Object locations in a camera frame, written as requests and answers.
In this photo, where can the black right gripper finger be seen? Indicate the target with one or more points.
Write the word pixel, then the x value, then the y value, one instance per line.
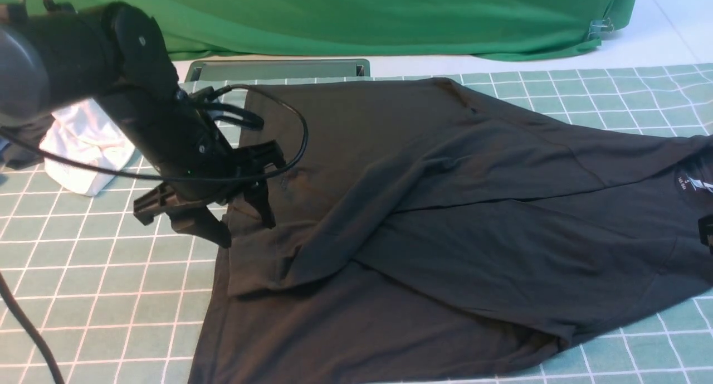
pixel 706 231

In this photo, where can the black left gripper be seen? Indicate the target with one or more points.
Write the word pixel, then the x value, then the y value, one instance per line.
pixel 195 161

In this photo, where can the dark gray long-sleeve top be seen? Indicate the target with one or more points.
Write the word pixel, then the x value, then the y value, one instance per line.
pixel 431 232

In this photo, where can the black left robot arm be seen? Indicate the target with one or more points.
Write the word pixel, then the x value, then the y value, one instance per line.
pixel 116 55

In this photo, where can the white crumpled garment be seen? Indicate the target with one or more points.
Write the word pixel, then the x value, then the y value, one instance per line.
pixel 83 132

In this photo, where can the metal binder clip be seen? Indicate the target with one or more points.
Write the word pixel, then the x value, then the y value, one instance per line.
pixel 600 27

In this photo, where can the green backdrop cloth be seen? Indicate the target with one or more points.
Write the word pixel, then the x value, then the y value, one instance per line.
pixel 499 30

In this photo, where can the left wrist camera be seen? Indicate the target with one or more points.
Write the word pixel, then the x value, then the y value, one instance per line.
pixel 207 100

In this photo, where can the gray metal cable tray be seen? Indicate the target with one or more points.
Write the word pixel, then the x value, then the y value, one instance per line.
pixel 246 70

